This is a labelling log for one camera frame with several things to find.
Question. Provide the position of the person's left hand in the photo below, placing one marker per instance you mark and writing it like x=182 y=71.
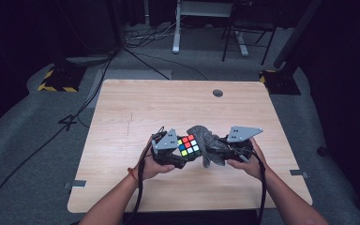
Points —
x=151 y=168

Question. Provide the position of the small black floor object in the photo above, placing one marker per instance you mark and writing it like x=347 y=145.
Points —
x=322 y=151

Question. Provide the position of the grey stand foot plate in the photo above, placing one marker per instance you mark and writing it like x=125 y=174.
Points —
x=87 y=59

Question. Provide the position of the grey tape strip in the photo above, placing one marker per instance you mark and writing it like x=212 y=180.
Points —
x=76 y=183
x=298 y=173

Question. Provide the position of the black yellow-striped stand base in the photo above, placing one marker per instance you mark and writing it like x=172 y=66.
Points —
x=62 y=79
x=281 y=82

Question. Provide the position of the person's right hand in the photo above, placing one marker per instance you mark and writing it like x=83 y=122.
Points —
x=253 y=167

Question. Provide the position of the slanted grey stand pole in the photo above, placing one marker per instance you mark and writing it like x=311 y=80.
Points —
x=296 y=33

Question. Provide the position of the white desk frame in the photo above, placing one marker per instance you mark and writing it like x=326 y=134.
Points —
x=176 y=34

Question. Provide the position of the grey knitted cloth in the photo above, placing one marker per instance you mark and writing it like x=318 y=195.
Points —
x=204 y=137

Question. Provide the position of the grey table grommet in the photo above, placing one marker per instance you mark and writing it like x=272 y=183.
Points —
x=217 y=93

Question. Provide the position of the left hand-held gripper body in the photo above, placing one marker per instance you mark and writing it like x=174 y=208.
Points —
x=168 y=140

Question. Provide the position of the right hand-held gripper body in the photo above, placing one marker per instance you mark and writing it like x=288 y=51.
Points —
x=240 y=133

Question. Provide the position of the black metal chair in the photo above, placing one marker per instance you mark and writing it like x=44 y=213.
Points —
x=250 y=23

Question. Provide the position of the multicoloured puzzle cube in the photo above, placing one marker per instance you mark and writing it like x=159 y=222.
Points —
x=188 y=146

